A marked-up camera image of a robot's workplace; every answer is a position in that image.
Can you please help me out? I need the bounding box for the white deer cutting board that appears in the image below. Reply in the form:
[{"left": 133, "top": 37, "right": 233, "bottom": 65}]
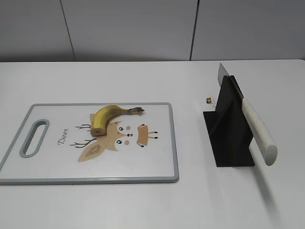
[{"left": 0, "top": 102, "right": 179, "bottom": 185}]

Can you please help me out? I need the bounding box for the black knife stand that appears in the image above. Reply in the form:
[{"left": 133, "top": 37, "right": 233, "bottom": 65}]
[{"left": 203, "top": 75, "right": 254, "bottom": 167}]

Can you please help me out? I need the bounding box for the yellow banana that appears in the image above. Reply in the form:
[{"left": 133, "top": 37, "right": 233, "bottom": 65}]
[{"left": 91, "top": 105, "right": 144, "bottom": 136}]

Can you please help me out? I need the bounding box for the white handled kitchen knife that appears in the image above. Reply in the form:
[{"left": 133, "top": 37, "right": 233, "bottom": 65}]
[{"left": 217, "top": 63, "right": 278, "bottom": 166}]

